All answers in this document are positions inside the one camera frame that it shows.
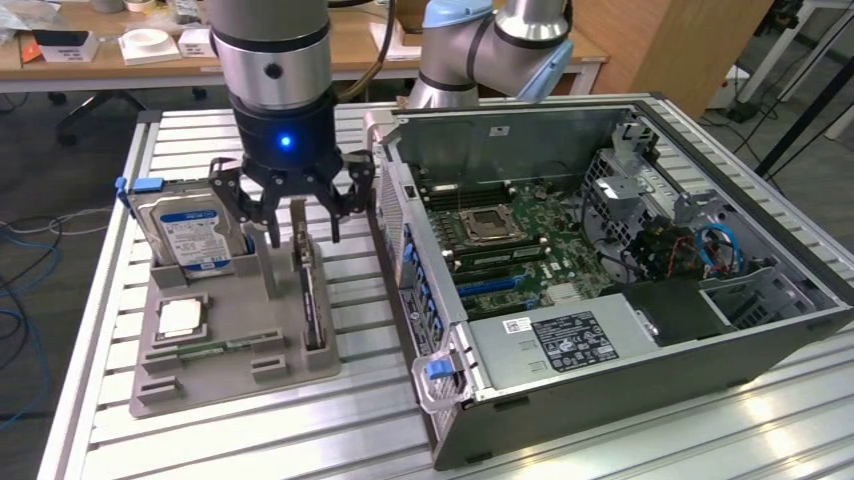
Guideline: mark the green motherboard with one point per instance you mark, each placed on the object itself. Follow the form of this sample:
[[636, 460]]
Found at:
[[561, 235]]

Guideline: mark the black tripod pole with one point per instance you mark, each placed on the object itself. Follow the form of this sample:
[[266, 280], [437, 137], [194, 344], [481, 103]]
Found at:
[[803, 105]]

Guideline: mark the silver CPU chip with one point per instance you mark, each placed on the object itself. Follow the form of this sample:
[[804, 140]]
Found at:
[[181, 317]]

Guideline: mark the silver chipset heatsink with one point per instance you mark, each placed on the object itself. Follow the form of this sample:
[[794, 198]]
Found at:
[[564, 293]]

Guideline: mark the black office chair base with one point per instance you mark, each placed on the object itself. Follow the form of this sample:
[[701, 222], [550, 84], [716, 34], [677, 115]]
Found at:
[[101, 102]]

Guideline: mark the hard disk blue rails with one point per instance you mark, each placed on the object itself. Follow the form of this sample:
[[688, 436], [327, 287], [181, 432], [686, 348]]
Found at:
[[190, 235]]

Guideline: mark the silver CPU socket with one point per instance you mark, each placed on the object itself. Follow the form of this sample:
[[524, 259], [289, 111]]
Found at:
[[490, 225]]

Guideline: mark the white box dark lid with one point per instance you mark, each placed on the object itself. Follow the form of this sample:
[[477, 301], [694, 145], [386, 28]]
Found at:
[[67, 52]]

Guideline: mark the beige tape roll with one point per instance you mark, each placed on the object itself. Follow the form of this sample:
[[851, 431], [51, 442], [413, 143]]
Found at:
[[141, 5]]

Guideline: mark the blue expansion slot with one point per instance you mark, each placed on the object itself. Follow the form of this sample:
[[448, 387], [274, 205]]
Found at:
[[490, 286]]

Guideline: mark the wooden desk white legs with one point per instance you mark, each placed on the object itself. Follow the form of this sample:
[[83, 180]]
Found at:
[[107, 70]]

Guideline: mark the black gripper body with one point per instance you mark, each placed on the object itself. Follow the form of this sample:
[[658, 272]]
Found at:
[[287, 140]]

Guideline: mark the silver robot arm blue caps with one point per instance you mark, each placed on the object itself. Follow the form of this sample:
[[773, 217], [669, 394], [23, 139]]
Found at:
[[267, 50]]

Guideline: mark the grey power supply unit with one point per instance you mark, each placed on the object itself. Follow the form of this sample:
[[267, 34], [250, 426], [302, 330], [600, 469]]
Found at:
[[568, 345]]

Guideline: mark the grey metal disk bay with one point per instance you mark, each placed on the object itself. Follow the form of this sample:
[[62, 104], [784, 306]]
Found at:
[[628, 210]]

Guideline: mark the grey plastic parts rack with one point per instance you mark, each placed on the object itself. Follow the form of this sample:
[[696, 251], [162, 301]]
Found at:
[[227, 310]]

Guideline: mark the black grey PC case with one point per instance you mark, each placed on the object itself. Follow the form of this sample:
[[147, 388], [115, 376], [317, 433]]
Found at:
[[601, 410]]

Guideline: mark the blue case latch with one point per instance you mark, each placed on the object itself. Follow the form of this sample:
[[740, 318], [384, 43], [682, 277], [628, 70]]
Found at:
[[438, 370]]

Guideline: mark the white floor cabinet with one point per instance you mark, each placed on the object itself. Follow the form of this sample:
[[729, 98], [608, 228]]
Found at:
[[724, 87]]

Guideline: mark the brown cardboard box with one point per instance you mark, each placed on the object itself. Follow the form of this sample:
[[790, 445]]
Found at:
[[410, 25]]

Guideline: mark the wooden cabinet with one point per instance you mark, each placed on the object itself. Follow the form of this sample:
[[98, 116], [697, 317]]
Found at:
[[708, 50]]

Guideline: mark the grey cup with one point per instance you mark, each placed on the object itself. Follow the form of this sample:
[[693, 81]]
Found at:
[[107, 5]]

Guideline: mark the clear plastic bag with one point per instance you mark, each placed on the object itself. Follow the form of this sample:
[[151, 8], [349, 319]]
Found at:
[[27, 12]]

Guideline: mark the green RAM stick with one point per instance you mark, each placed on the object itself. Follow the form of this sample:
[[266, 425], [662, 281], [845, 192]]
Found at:
[[501, 253], [201, 348]]

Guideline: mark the orange packet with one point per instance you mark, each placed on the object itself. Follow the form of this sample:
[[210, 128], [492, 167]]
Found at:
[[30, 52]]

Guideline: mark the small white labelled box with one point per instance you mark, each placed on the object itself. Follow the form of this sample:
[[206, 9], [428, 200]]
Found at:
[[194, 45]]

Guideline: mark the white paper stack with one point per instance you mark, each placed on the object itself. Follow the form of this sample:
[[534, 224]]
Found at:
[[408, 50]]

